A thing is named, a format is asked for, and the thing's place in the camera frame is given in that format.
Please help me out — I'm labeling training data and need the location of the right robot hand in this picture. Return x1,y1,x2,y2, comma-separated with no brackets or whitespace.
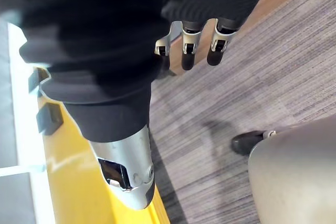
7,0,278,210

